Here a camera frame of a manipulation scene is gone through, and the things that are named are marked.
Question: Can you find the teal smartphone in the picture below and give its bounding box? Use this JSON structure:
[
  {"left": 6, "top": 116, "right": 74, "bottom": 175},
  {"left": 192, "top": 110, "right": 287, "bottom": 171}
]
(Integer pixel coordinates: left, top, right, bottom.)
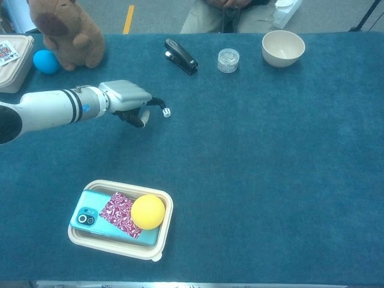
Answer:
[{"left": 69, "top": 189, "right": 163, "bottom": 248}]

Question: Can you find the black stapler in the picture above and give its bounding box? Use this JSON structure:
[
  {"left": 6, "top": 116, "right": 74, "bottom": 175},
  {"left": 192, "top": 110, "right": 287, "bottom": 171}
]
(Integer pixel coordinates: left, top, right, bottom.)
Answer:
[{"left": 164, "top": 38, "right": 199, "bottom": 76}]

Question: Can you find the brown plush capybara toy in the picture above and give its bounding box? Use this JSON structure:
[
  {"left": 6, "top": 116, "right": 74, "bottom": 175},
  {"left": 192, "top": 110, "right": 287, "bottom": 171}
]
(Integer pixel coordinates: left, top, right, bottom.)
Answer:
[{"left": 27, "top": 0, "right": 106, "bottom": 71}]

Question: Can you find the aluminium frame rail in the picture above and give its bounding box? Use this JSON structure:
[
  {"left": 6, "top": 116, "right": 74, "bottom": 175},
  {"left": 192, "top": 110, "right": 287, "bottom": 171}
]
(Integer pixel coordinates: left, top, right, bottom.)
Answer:
[{"left": 35, "top": 280, "right": 349, "bottom": 288}]

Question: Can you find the white box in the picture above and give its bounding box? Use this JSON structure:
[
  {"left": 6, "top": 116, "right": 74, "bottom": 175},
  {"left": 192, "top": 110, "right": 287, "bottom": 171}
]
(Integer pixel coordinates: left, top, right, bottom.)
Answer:
[{"left": 273, "top": 0, "right": 303, "bottom": 30}]

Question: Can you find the yellow ball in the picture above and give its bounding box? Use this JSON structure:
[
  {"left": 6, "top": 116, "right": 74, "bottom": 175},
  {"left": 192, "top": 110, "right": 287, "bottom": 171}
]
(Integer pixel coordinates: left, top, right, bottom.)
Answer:
[{"left": 130, "top": 194, "right": 166, "bottom": 231}]

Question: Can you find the clear jar of paper clips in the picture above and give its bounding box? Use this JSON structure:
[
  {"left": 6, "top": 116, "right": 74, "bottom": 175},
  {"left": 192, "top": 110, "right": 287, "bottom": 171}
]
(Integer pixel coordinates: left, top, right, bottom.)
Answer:
[{"left": 217, "top": 49, "right": 240, "bottom": 74}]

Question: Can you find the seated person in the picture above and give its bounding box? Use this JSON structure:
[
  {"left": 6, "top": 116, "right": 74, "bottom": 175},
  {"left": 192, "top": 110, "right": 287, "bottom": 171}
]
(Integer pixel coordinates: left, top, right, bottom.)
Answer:
[{"left": 179, "top": 0, "right": 278, "bottom": 34}]

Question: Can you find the black tripod leg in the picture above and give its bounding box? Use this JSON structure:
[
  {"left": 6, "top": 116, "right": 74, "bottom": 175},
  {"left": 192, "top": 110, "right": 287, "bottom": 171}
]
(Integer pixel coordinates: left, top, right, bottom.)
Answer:
[{"left": 347, "top": 0, "right": 382, "bottom": 32}]

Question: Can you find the cream rectangular tray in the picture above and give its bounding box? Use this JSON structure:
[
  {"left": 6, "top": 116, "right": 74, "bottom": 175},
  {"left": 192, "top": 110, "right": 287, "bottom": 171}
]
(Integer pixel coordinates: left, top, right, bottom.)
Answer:
[{"left": 67, "top": 179, "right": 174, "bottom": 263}]

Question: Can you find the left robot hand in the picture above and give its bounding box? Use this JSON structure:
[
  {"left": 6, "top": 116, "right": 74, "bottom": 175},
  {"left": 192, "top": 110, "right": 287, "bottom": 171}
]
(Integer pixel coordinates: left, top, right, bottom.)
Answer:
[{"left": 98, "top": 79, "right": 167, "bottom": 129}]

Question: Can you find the cream bowl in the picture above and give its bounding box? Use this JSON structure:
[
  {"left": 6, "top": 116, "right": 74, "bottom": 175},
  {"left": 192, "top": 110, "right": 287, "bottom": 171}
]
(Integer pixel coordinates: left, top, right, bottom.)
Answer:
[{"left": 261, "top": 30, "right": 306, "bottom": 68}]

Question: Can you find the face-up playing card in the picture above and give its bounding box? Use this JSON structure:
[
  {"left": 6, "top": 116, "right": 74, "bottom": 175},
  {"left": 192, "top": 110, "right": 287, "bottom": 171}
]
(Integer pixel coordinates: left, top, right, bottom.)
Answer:
[{"left": 0, "top": 42, "right": 20, "bottom": 67}]

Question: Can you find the cream lidded food container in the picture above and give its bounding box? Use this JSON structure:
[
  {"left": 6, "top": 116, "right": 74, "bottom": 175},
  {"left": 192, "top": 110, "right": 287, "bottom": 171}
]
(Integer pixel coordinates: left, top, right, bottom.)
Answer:
[{"left": 0, "top": 34, "right": 35, "bottom": 94}]

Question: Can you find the blue ball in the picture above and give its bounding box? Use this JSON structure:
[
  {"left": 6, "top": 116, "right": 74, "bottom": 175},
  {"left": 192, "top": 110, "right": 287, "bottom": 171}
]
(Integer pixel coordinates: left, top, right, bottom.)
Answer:
[{"left": 32, "top": 49, "right": 60, "bottom": 75}]

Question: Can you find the blue table cloth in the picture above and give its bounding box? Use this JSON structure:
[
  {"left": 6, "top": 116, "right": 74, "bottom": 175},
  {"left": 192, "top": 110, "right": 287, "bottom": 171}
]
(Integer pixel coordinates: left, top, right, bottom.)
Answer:
[{"left": 0, "top": 32, "right": 384, "bottom": 286}]

